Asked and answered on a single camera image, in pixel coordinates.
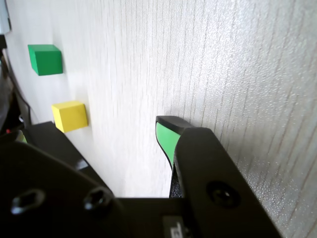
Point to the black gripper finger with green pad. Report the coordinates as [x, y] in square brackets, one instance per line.
[213, 168]

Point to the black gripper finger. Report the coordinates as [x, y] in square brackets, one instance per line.
[49, 188]

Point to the green wooden cube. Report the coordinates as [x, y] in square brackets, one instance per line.
[45, 60]

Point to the yellow wooden cube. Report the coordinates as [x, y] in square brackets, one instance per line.
[71, 116]

